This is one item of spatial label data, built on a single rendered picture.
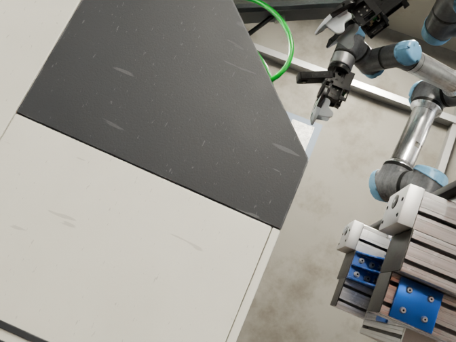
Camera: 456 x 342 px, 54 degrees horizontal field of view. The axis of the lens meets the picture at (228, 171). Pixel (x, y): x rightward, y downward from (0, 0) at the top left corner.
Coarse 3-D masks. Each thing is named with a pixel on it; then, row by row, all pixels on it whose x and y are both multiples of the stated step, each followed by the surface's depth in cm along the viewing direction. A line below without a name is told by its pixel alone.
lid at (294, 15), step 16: (240, 0) 165; (272, 0) 167; (288, 0) 168; (304, 0) 169; (320, 0) 171; (336, 0) 172; (256, 16) 174; (288, 16) 176; (304, 16) 178; (320, 16) 179
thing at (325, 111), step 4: (328, 100) 140; (316, 104) 140; (324, 104) 140; (328, 104) 140; (316, 108) 139; (320, 108) 139; (324, 108) 140; (328, 108) 140; (316, 112) 139; (320, 112) 140; (324, 112) 140; (328, 112) 140; (332, 112) 140; (312, 116) 140; (316, 116) 139; (320, 116) 140; (324, 116) 140; (328, 116) 140; (312, 120) 140
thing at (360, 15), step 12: (360, 0) 107; (372, 0) 106; (384, 0) 107; (396, 0) 104; (360, 12) 108; (372, 12) 106; (384, 12) 105; (360, 24) 108; (372, 24) 109; (384, 24) 109; (372, 36) 111
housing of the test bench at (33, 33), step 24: (0, 0) 95; (24, 0) 95; (48, 0) 96; (72, 0) 96; (0, 24) 94; (24, 24) 94; (48, 24) 95; (0, 48) 93; (24, 48) 93; (48, 48) 93; (0, 72) 92; (24, 72) 92; (0, 96) 90; (24, 96) 91; (0, 120) 89
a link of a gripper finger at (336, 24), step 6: (342, 12) 108; (348, 12) 109; (330, 18) 109; (336, 18) 109; (342, 18) 109; (348, 18) 108; (324, 24) 110; (330, 24) 109; (336, 24) 109; (342, 24) 108; (318, 30) 111; (330, 30) 109; (336, 30) 108; (342, 30) 108
